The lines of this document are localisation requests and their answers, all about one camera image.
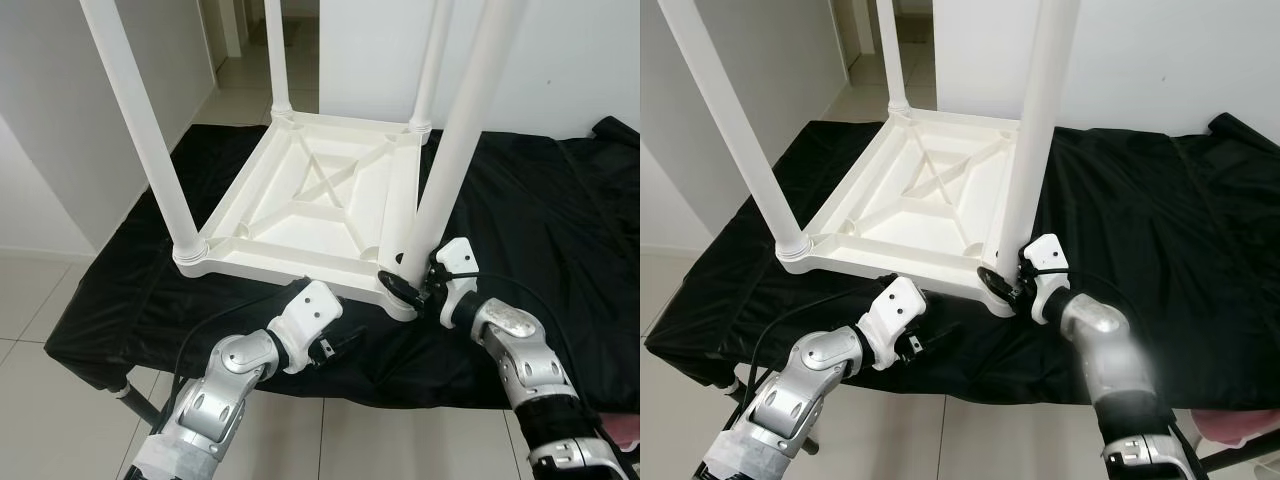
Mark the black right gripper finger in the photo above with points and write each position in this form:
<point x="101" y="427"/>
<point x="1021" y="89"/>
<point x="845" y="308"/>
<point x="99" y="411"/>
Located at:
<point x="397" y="287"/>
<point x="990" y="282"/>

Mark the white door frame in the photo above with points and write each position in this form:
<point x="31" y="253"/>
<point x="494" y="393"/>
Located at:
<point x="225" y="25"/>
<point x="862" y="25"/>

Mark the white plastic children table top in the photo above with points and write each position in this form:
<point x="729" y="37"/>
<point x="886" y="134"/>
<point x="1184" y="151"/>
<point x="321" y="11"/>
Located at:
<point x="880" y="220"/>
<point x="300" y="235"/>

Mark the white plastic table leg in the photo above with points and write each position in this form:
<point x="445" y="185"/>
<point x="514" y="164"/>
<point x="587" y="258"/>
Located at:
<point x="1040" y="120"/>
<point x="432" y="70"/>
<point x="460" y="130"/>
<point x="278" y="60"/>
<point x="892" y="60"/>
<point x="140" y="120"/>
<point x="735" y="120"/>

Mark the pink plastic object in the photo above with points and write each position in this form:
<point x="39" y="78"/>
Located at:
<point x="1240" y="425"/>
<point x="628" y="430"/>

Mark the black metal table leg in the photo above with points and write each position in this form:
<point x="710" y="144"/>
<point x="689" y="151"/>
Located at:
<point x="1240" y="455"/>
<point x="135" y="402"/>
<point x="742" y="392"/>

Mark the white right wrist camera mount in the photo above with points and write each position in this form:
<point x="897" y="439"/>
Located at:
<point x="455" y="255"/>
<point x="1045" y="250"/>

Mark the black fabric table cover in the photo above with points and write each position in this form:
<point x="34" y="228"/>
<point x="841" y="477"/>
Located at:
<point x="1180" y="280"/>
<point x="560" y="250"/>

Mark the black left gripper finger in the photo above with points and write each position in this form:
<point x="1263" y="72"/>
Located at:
<point x="354" y="341"/>
<point x="944" y="337"/>

